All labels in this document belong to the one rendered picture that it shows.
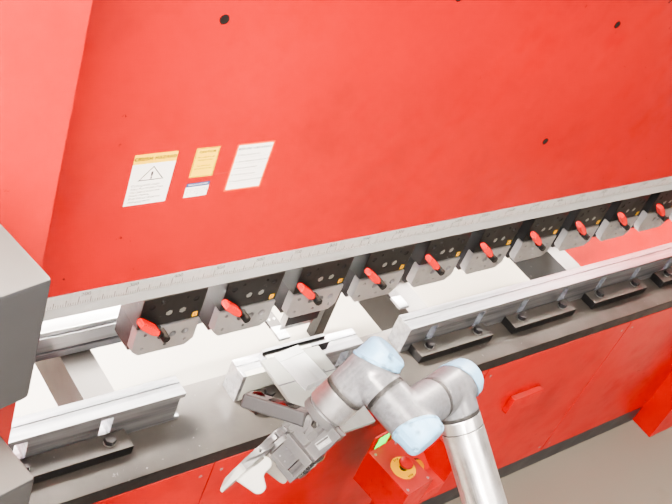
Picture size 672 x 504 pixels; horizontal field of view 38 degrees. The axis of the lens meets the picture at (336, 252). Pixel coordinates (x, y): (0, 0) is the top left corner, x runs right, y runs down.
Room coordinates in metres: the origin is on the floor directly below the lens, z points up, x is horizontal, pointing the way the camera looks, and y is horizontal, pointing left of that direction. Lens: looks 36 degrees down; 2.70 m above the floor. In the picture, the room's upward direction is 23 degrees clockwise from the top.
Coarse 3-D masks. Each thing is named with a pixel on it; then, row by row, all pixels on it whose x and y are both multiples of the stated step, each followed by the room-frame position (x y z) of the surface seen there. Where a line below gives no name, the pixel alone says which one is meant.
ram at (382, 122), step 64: (128, 0) 1.30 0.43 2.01; (192, 0) 1.39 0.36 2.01; (256, 0) 1.48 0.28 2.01; (320, 0) 1.58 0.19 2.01; (384, 0) 1.69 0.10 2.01; (448, 0) 1.81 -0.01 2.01; (512, 0) 1.95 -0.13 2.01; (576, 0) 2.11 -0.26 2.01; (640, 0) 2.29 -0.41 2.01; (128, 64) 1.32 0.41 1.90; (192, 64) 1.41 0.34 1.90; (256, 64) 1.51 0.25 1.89; (320, 64) 1.62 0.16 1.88; (384, 64) 1.74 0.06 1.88; (448, 64) 1.87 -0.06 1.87; (512, 64) 2.03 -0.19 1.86; (576, 64) 2.20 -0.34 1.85; (640, 64) 2.40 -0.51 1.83; (128, 128) 1.34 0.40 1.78; (192, 128) 1.44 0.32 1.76; (256, 128) 1.54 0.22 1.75; (320, 128) 1.66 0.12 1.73; (384, 128) 1.79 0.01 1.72; (448, 128) 1.94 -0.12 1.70; (512, 128) 2.12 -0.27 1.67; (576, 128) 2.31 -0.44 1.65; (640, 128) 2.54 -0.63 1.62; (64, 192) 1.27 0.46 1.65; (256, 192) 1.58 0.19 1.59; (320, 192) 1.71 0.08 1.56; (384, 192) 1.86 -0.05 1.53; (448, 192) 2.03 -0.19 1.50; (512, 192) 2.22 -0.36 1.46; (576, 192) 2.45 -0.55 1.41; (640, 192) 2.71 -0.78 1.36; (64, 256) 1.29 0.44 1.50; (128, 256) 1.39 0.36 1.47; (192, 256) 1.50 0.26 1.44; (256, 256) 1.63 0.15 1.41; (320, 256) 1.77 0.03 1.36
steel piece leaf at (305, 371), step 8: (304, 352) 1.85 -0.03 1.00; (288, 360) 1.80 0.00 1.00; (296, 360) 1.81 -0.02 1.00; (304, 360) 1.82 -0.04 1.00; (312, 360) 1.84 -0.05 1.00; (288, 368) 1.77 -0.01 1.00; (296, 368) 1.79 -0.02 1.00; (304, 368) 1.80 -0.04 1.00; (312, 368) 1.81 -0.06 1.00; (296, 376) 1.76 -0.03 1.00; (304, 376) 1.77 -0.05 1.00; (312, 376) 1.78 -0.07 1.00; (320, 376) 1.79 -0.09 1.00; (328, 376) 1.79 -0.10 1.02; (304, 384) 1.75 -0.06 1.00; (312, 384) 1.74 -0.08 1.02
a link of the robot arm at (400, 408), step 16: (400, 384) 1.18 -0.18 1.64; (416, 384) 1.22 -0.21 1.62; (432, 384) 1.22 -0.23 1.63; (384, 400) 1.15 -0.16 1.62; (400, 400) 1.15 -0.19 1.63; (416, 400) 1.17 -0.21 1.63; (432, 400) 1.18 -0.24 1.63; (448, 400) 1.21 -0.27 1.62; (384, 416) 1.14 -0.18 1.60; (400, 416) 1.13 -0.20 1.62; (416, 416) 1.14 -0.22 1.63; (432, 416) 1.15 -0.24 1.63; (400, 432) 1.12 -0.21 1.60; (416, 432) 1.12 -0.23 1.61; (432, 432) 1.13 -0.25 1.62; (416, 448) 1.11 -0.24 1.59
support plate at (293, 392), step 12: (312, 348) 1.88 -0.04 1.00; (264, 360) 1.77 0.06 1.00; (276, 360) 1.79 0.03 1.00; (324, 360) 1.86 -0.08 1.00; (276, 372) 1.75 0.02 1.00; (288, 372) 1.76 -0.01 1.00; (276, 384) 1.71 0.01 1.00; (288, 384) 1.73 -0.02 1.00; (288, 396) 1.69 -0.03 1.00; (300, 396) 1.70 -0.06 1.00; (348, 420) 1.69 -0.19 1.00; (360, 420) 1.71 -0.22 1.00; (372, 420) 1.73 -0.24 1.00
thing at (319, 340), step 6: (312, 336) 1.92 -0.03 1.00; (318, 336) 1.93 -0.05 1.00; (324, 336) 1.94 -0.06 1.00; (294, 342) 1.87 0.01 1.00; (300, 342) 1.88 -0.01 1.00; (306, 342) 1.90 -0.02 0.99; (312, 342) 1.91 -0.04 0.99; (318, 342) 1.91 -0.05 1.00; (324, 342) 1.92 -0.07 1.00; (270, 348) 1.82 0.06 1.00; (276, 348) 1.83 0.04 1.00; (282, 348) 1.84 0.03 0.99; (288, 348) 1.85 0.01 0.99; (324, 348) 1.93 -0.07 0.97; (264, 354) 1.80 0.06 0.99; (270, 354) 1.80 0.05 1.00
